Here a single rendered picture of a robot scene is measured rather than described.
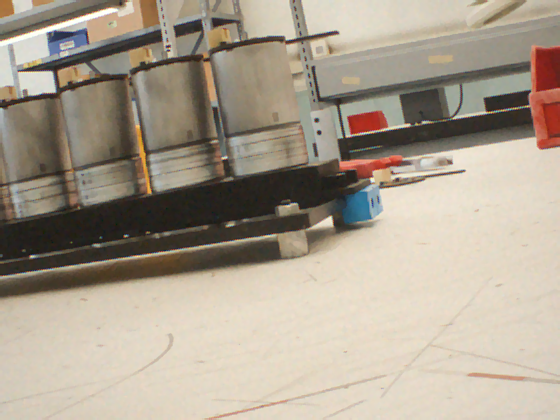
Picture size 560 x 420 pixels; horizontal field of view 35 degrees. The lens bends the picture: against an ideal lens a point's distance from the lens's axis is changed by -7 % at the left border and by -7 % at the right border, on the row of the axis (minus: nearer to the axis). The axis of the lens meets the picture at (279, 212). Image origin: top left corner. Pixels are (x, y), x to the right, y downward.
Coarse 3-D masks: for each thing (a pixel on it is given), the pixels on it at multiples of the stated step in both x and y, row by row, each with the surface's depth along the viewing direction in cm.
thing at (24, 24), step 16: (64, 0) 285; (80, 0) 283; (96, 0) 290; (112, 0) 296; (160, 0) 274; (16, 16) 291; (32, 16) 292; (48, 16) 298; (64, 16) 303; (80, 16) 301; (160, 16) 275; (0, 32) 308; (16, 32) 311; (32, 32) 310; (176, 48) 277; (224, 160) 295
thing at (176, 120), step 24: (144, 72) 29; (168, 72) 29; (192, 72) 29; (144, 96) 29; (168, 96) 29; (192, 96) 29; (144, 120) 30; (168, 120) 29; (192, 120) 29; (144, 144) 30; (168, 144) 29; (192, 144) 29; (216, 144) 30; (168, 168) 29; (192, 168) 29; (216, 168) 30
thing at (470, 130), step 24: (528, 24) 240; (384, 48) 254; (504, 72) 244; (312, 96) 263; (360, 96) 259; (384, 96) 256; (456, 120) 250; (480, 120) 247; (504, 120) 245; (528, 120) 243; (360, 144) 260; (384, 144) 257; (408, 144) 259; (432, 144) 256; (456, 144) 254; (480, 144) 252
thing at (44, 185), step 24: (0, 120) 31; (24, 120) 31; (48, 120) 31; (0, 144) 32; (24, 144) 31; (48, 144) 31; (24, 168) 31; (48, 168) 31; (24, 192) 31; (48, 192) 31; (72, 192) 32; (24, 216) 31
